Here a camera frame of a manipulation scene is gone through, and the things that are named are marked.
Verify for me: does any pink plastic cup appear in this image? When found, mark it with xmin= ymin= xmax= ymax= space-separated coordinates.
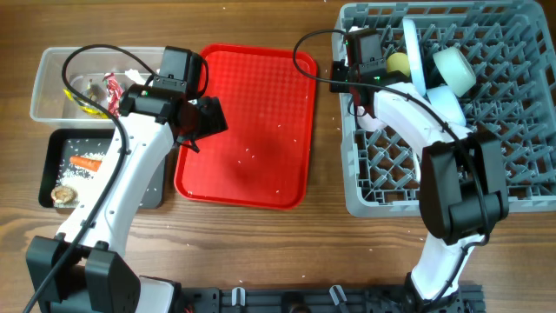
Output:
xmin=356 ymin=114 xmax=387 ymax=132

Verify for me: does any yellow plastic cup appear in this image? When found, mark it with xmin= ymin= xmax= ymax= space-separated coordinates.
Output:
xmin=387 ymin=52 xmax=411 ymax=77

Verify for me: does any red plastic tray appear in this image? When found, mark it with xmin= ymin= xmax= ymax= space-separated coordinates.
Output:
xmin=174 ymin=43 xmax=318 ymax=210

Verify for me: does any white tissue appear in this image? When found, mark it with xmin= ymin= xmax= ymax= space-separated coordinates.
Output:
xmin=124 ymin=70 xmax=146 ymax=85

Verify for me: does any light blue plate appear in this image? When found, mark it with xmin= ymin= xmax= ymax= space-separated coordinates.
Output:
xmin=402 ymin=17 xmax=427 ymax=96

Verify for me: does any red snack wrapper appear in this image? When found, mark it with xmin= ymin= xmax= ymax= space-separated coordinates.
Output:
xmin=103 ymin=73 xmax=124 ymax=117

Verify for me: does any yellow snack wrapper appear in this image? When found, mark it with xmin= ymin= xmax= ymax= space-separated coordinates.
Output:
xmin=63 ymin=79 xmax=108 ymax=119

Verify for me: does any light blue rice bowl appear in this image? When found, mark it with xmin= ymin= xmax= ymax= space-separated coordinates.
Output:
xmin=427 ymin=85 xmax=467 ymax=126

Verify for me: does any teal bowl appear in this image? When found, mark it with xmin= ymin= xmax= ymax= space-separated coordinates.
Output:
xmin=433 ymin=47 xmax=476 ymax=97

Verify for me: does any orange carrot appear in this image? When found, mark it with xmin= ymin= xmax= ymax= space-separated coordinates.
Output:
xmin=69 ymin=156 xmax=102 ymax=172

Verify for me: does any brown food scrap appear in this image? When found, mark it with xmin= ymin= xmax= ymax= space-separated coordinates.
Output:
xmin=50 ymin=185 xmax=77 ymax=204

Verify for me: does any grey dishwasher rack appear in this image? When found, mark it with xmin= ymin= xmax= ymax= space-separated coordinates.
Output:
xmin=331 ymin=0 xmax=556 ymax=218

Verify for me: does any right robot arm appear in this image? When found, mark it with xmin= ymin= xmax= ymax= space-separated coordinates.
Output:
xmin=330 ymin=60 xmax=509 ymax=310

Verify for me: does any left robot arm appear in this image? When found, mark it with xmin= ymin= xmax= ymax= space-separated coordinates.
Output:
xmin=25 ymin=85 xmax=228 ymax=312

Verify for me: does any clear plastic bin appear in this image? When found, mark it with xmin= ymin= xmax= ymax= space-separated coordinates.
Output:
xmin=30 ymin=47 xmax=163 ymax=129

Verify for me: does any spilled white rice pile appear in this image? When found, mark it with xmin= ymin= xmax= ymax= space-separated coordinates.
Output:
xmin=55 ymin=152 xmax=105 ymax=208

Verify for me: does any black plastic bin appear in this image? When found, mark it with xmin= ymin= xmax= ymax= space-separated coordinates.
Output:
xmin=38 ymin=127 xmax=169 ymax=210

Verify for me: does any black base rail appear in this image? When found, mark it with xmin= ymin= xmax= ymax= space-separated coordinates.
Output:
xmin=173 ymin=284 xmax=486 ymax=313

